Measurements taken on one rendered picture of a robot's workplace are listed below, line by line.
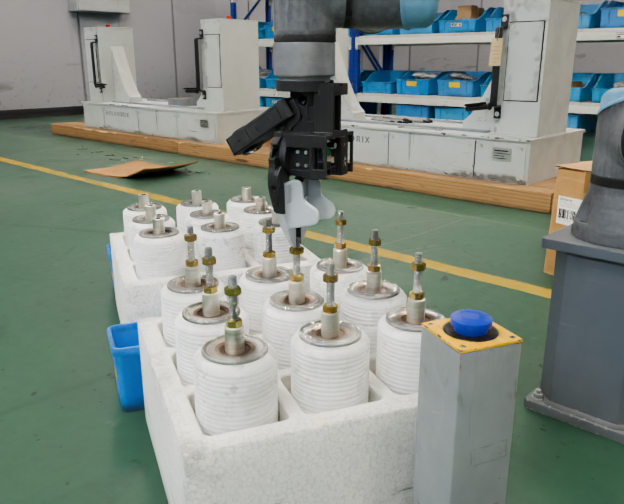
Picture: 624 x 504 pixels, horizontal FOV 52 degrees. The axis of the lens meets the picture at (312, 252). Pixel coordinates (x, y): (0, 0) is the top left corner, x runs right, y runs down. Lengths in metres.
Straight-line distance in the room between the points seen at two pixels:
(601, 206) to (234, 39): 3.20
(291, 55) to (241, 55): 3.28
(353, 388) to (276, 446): 0.12
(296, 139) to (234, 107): 3.24
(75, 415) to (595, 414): 0.85
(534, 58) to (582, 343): 1.80
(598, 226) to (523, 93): 1.75
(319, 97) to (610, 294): 0.54
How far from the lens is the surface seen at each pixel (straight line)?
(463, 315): 0.64
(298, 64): 0.77
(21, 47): 7.26
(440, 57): 10.36
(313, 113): 0.79
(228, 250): 1.23
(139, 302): 1.20
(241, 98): 4.05
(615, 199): 1.05
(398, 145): 3.01
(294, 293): 0.86
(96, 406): 1.18
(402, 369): 0.80
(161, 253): 1.21
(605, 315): 1.07
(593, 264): 1.05
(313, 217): 0.80
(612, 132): 1.03
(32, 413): 1.20
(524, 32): 2.77
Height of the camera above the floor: 0.57
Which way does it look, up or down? 17 degrees down
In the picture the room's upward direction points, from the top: straight up
